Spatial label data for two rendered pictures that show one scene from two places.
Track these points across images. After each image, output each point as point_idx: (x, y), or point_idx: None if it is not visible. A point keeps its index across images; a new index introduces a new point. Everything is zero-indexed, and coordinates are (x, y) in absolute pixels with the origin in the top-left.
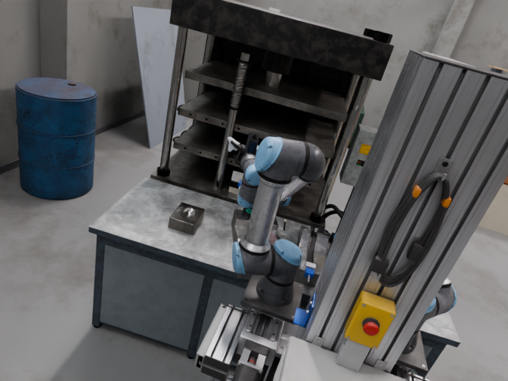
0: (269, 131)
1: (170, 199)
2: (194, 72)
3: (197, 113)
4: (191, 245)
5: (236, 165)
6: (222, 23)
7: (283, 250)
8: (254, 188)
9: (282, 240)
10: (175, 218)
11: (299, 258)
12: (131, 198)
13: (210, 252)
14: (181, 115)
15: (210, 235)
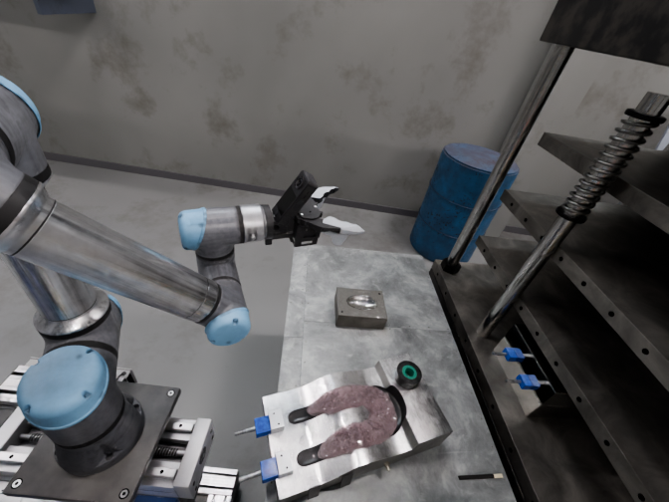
0: (623, 302)
1: (395, 287)
2: (553, 137)
3: (520, 206)
4: (312, 330)
5: (523, 320)
6: (623, 18)
7: (42, 362)
8: (196, 256)
9: (89, 359)
10: (337, 293)
11: (21, 407)
12: (366, 256)
13: (309, 355)
14: (502, 201)
15: (348, 347)
